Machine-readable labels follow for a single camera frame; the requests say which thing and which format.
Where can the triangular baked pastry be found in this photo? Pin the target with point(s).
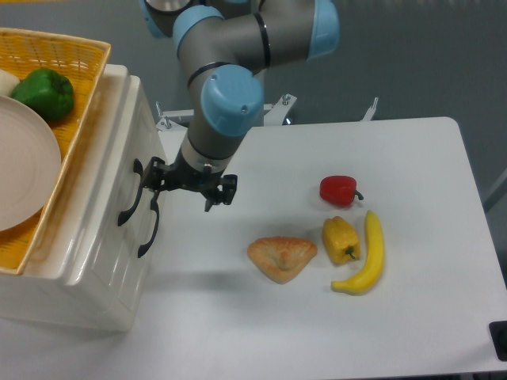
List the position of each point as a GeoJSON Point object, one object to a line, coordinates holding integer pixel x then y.
{"type": "Point", "coordinates": [281, 259]}

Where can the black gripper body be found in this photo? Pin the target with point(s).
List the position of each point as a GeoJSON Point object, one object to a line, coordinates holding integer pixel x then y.
{"type": "Point", "coordinates": [182, 175]}

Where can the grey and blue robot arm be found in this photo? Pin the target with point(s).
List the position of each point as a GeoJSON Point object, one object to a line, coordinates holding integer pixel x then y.
{"type": "Point", "coordinates": [222, 47]}

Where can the yellow banana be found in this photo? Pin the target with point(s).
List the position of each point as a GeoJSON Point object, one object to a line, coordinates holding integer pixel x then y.
{"type": "Point", "coordinates": [366, 278]}

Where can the white round vegetable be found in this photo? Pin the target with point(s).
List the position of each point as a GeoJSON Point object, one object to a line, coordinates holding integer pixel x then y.
{"type": "Point", "coordinates": [8, 82]}

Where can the red bell pepper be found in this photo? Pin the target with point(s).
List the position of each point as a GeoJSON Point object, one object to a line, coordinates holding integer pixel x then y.
{"type": "Point", "coordinates": [341, 191]}

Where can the green bell pepper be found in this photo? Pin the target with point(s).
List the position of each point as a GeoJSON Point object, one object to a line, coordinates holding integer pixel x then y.
{"type": "Point", "coordinates": [46, 92]}

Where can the white drawer cabinet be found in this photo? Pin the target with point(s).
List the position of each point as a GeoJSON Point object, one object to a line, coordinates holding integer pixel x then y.
{"type": "Point", "coordinates": [42, 292]}

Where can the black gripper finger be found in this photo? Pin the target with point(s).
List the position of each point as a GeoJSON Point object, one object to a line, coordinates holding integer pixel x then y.
{"type": "Point", "coordinates": [222, 193]}
{"type": "Point", "coordinates": [157, 178]}

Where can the white metal base frame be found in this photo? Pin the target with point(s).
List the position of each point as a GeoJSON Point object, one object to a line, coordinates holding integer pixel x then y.
{"type": "Point", "coordinates": [274, 114]}

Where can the black corner device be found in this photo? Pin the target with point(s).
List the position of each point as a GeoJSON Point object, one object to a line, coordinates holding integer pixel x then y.
{"type": "Point", "coordinates": [498, 332]}

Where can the beige round plate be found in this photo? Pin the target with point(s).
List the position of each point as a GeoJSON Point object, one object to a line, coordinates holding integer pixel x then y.
{"type": "Point", "coordinates": [30, 163]}

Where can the yellow bell pepper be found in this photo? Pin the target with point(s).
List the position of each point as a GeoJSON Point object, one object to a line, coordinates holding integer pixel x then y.
{"type": "Point", "coordinates": [341, 240]}

